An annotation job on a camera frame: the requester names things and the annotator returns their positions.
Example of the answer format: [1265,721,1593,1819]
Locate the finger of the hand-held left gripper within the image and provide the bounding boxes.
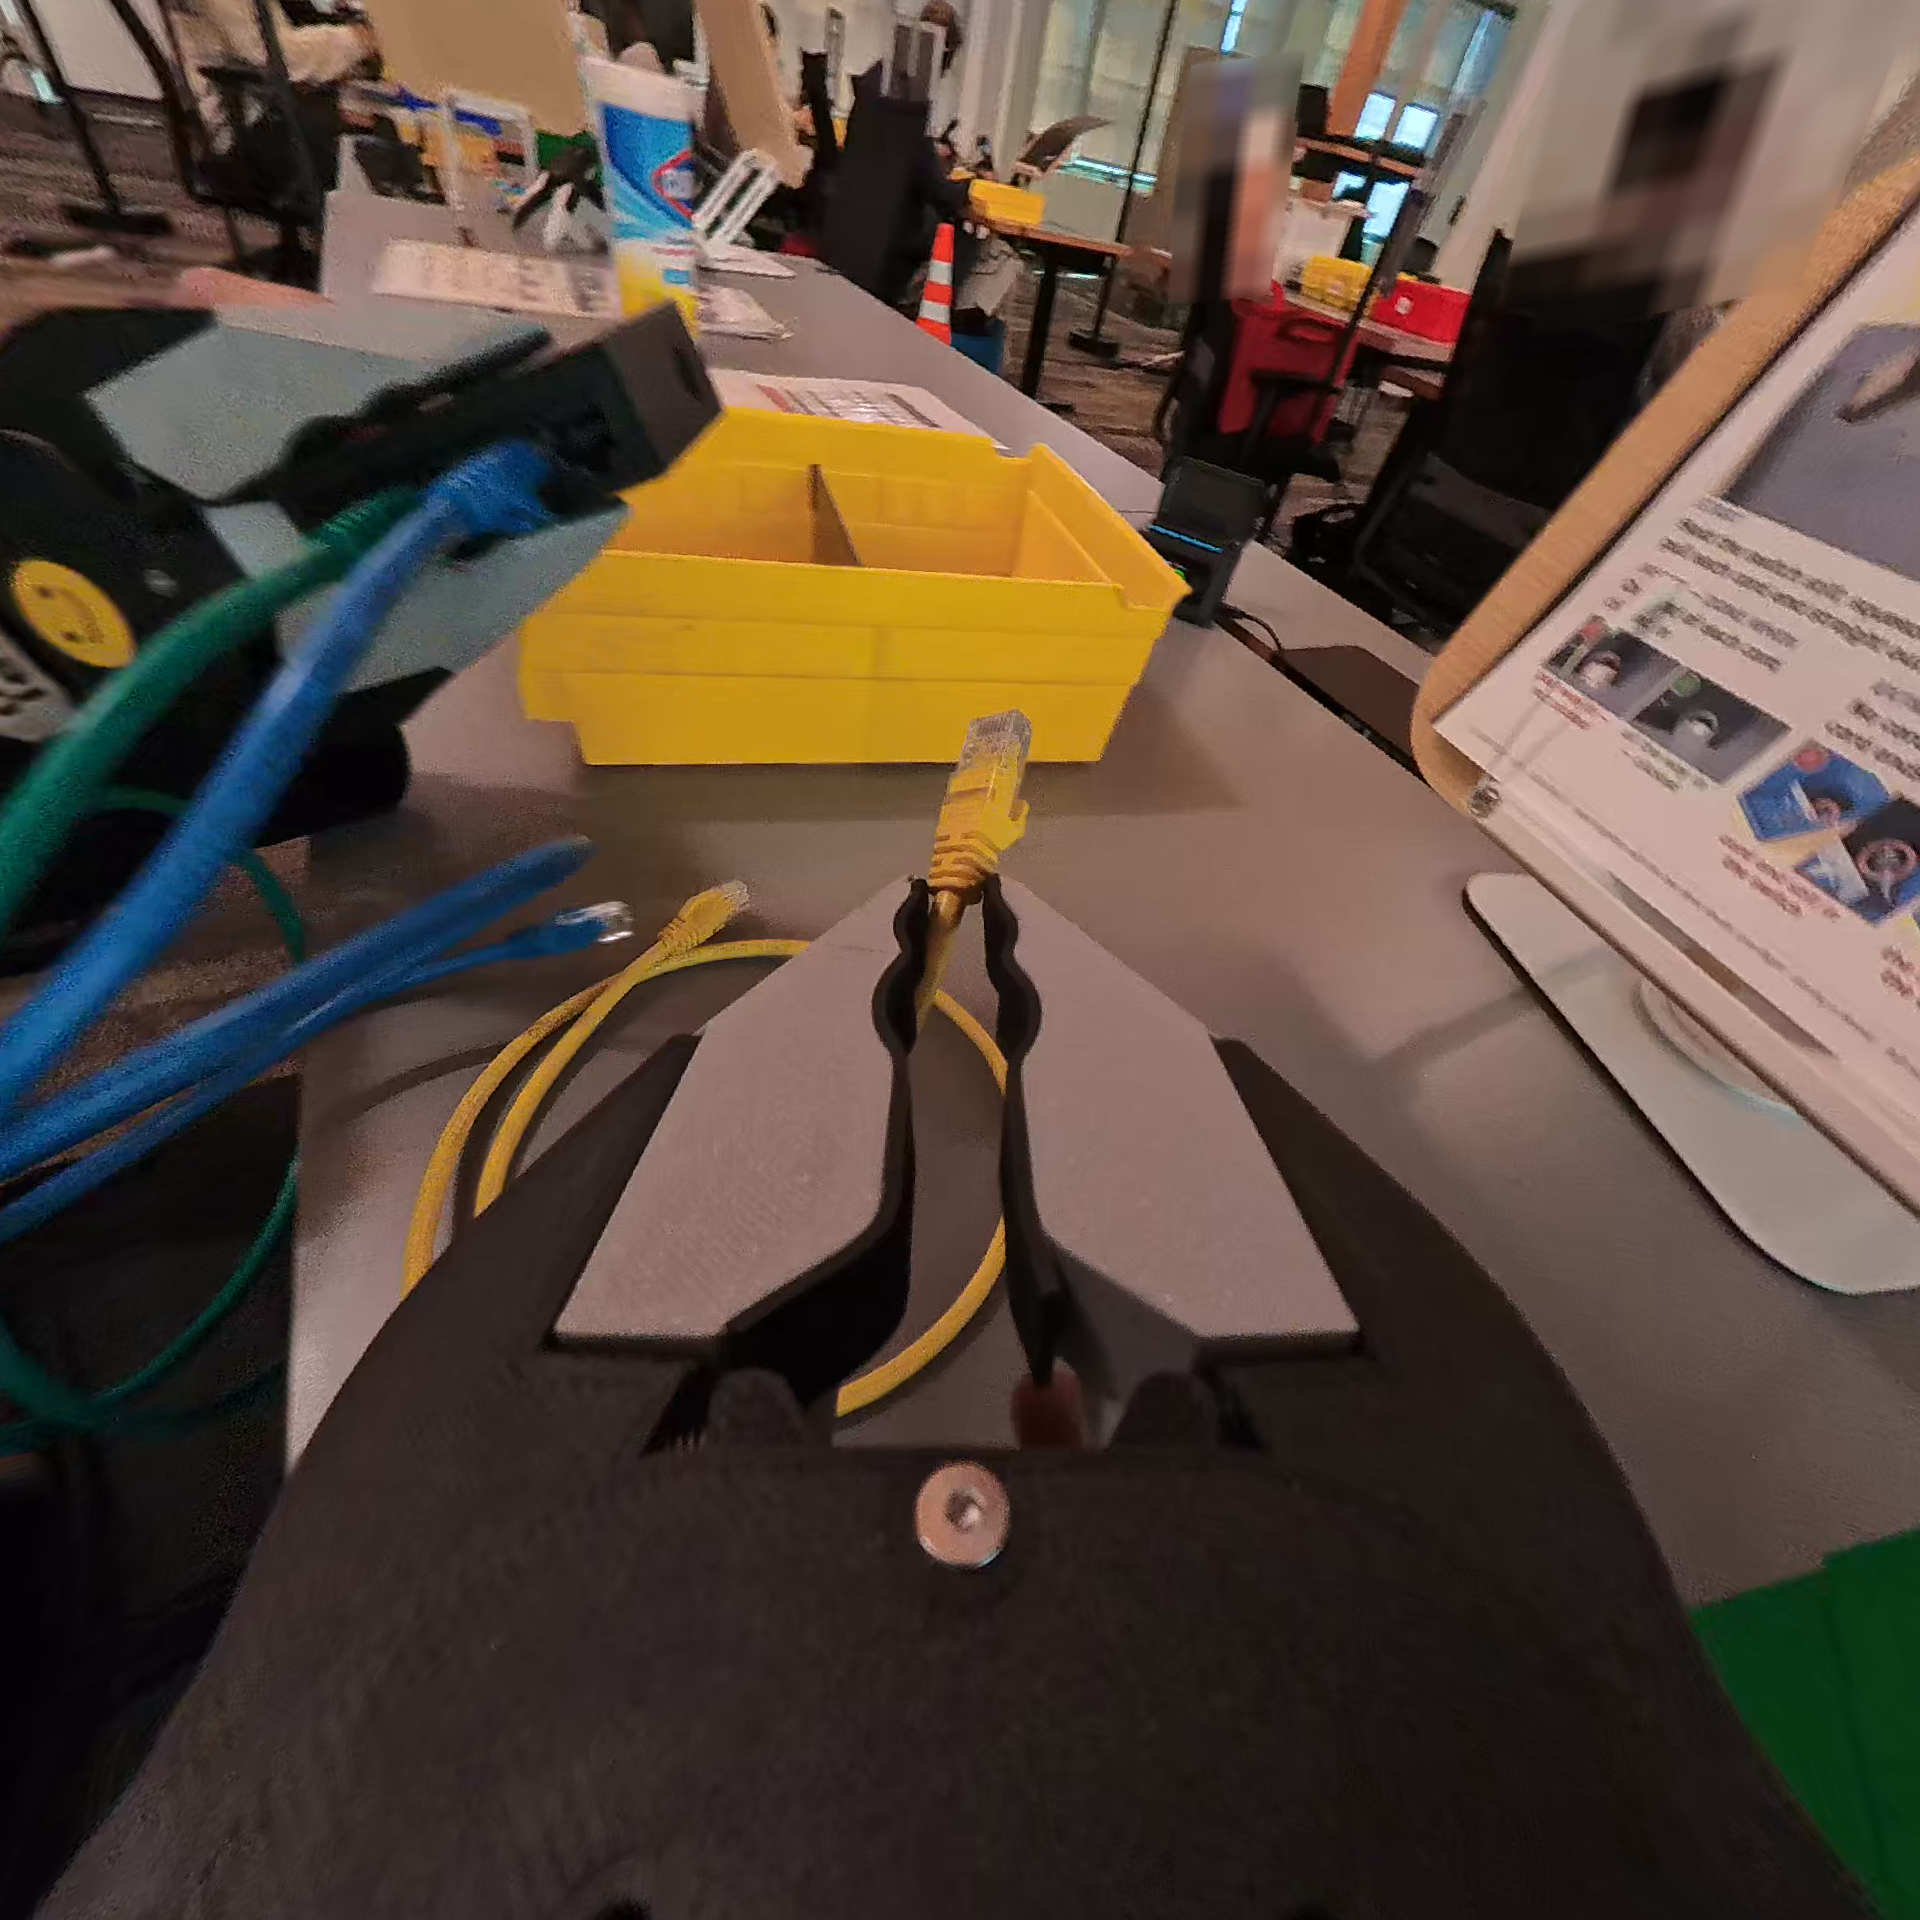
[269,496,633,703]
[82,307,553,508]

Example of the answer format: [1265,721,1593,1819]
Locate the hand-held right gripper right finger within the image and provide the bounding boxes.
[978,874,1362,1413]

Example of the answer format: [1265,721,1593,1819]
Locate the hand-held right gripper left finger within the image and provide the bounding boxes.
[552,874,923,1413]

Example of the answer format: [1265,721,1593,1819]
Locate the green ethernet cable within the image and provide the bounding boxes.
[0,496,419,1451]

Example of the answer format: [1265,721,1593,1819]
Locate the black ethernet switch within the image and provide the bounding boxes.
[435,300,724,513]

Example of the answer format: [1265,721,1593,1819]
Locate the blue ethernet cable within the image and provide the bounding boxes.
[0,439,635,1251]

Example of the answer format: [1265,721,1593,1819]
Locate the yellow plastic bin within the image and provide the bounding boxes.
[517,405,1194,769]

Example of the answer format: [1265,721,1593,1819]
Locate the yellow ethernet cable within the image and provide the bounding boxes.
[403,712,1037,1420]

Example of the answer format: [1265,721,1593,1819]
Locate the green plastic bin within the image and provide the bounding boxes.
[1687,1529,1920,1920]

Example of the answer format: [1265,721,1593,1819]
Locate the white wipes canister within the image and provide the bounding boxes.
[584,57,709,327]

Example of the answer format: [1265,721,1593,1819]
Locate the white paper sheet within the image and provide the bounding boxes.
[704,368,1001,441]

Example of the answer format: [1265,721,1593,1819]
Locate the instruction sheet on stand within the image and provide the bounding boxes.
[1411,151,1920,1296]

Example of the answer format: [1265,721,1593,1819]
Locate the black label printer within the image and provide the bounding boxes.
[1148,457,1277,627]

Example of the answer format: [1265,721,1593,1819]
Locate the black office chair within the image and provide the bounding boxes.
[1346,225,1521,635]
[1168,292,1339,484]

